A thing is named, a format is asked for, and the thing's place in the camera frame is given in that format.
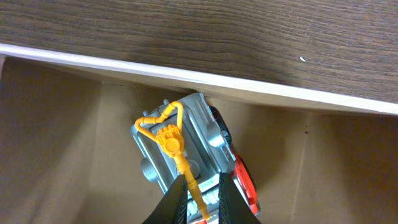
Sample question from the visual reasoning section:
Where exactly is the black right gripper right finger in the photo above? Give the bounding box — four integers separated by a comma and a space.
218, 173, 261, 224

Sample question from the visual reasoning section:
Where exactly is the white cardboard box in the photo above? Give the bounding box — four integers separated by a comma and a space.
1, 44, 397, 223

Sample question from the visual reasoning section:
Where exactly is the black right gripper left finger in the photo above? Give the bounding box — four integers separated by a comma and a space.
142, 175, 188, 224

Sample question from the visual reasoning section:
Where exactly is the red toy truck yellow crane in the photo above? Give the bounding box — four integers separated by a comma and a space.
130, 93, 260, 223

